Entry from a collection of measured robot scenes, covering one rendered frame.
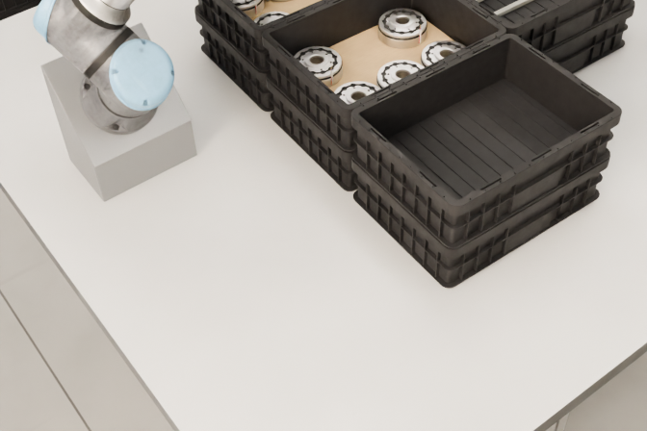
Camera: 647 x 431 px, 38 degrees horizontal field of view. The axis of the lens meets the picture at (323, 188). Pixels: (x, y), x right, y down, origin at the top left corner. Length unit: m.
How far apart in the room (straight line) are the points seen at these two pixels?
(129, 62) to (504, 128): 0.71
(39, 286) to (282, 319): 1.21
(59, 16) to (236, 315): 0.60
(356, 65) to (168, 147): 0.42
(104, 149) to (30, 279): 0.98
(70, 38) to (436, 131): 0.69
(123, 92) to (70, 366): 1.09
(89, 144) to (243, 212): 0.32
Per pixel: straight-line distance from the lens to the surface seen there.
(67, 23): 1.67
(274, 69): 1.92
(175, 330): 1.69
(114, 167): 1.88
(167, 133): 1.90
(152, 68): 1.67
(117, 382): 2.50
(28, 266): 2.82
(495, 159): 1.77
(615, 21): 2.19
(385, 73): 1.89
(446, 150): 1.78
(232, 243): 1.80
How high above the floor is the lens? 2.05
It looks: 46 degrees down
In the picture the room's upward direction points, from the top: 3 degrees counter-clockwise
